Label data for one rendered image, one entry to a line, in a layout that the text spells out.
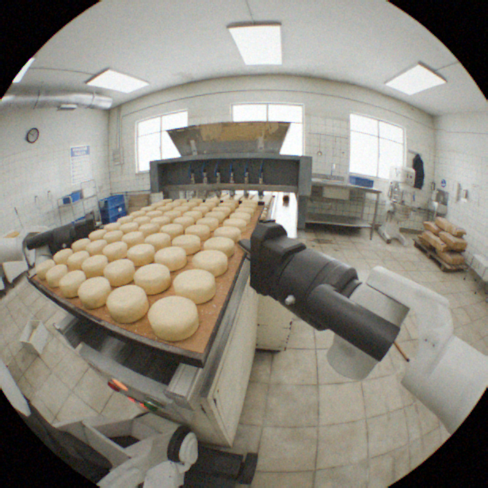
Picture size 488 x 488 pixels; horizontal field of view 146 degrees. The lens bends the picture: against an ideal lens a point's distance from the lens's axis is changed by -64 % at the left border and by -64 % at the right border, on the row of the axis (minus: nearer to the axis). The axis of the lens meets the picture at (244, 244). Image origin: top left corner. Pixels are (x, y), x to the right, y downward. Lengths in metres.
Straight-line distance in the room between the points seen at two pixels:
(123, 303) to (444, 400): 0.31
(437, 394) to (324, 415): 1.10
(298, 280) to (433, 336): 0.16
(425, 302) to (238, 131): 0.83
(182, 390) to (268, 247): 0.22
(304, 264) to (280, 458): 1.05
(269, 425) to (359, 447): 0.55
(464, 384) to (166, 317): 0.27
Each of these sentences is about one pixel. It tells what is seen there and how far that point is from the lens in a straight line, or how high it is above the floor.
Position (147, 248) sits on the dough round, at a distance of 0.35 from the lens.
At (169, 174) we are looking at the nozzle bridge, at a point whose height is 1.10.
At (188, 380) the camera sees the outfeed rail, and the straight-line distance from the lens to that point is 0.29.
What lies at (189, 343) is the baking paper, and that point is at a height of 1.00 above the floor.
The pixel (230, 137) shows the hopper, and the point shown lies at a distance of 0.89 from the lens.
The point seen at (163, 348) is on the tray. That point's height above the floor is 1.01.
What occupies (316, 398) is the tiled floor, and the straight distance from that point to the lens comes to 1.29.
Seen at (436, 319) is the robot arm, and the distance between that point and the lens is 0.19.
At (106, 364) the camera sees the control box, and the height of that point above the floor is 0.84.
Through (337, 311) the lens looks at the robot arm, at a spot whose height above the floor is 1.03.
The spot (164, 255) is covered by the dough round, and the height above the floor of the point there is 1.02.
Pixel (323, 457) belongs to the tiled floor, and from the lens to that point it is 1.21.
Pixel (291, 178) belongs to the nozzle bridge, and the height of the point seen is 1.08.
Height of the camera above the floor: 1.15
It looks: 23 degrees down
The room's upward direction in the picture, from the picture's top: straight up
